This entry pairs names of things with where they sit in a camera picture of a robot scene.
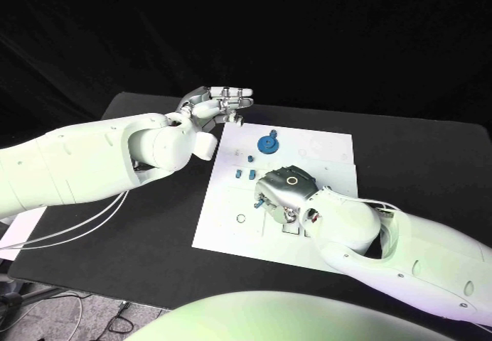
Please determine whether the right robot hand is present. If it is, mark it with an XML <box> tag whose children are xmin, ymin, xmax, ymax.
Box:
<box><xmin>253</xmin><ymin>164</ymin><xmax>321</xmax><ymax>225</ymax></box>

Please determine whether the black tripod stand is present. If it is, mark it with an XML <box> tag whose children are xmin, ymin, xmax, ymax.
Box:
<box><xmin>0</xmin><ymin>286</ymin><xmax>68</xmax><ymax>332</ymax></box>

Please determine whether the white flat panel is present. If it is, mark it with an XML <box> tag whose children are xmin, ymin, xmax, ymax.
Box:
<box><xmin>0</xmin><ymin>207</ymin><xmax>48</xmax><ymax>261</ymax></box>

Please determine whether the white cable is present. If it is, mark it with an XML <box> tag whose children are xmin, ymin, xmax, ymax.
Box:
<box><xmin>0</xmin><ymin>190</ymin><xmax>130</xmax><ymax>249</ymax></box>
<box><xmin>364</xmin><ymin>197</ymin><xmax>403</xmax><ymax>215</ymax></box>
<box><xmin>0</xmin><ymin>192</ymin><xmax>132</xmax><ymax>251</ymax></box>

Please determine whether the black floor cable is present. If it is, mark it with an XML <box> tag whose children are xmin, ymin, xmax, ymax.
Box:
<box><xmin>106</xmin><ymin>301</ymin><xmax>136</xmax><ymax>335</ymax></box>

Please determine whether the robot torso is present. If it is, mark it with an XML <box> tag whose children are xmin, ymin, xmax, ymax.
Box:
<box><xmin>123</xmin><ymin>290</ymin><xmax>479</xmax><ymax>341</ymax></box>

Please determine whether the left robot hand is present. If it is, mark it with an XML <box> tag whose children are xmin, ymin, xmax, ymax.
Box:
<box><xmin>176</xmin><ymin>85</ymin><xmax>256</xmax><ymax>133</ymax></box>

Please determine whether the white task board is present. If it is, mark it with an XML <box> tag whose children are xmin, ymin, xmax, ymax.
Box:
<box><xmin>191</xmin><ymin>121</ymin><xmax>362</xmax><ymax>274</ymax></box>

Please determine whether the blue gear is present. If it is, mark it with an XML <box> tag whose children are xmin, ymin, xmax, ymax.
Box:
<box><xmin>257</xmin><ymin>129</ymin><xmax>282</xmax><ymax>155</ymax></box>

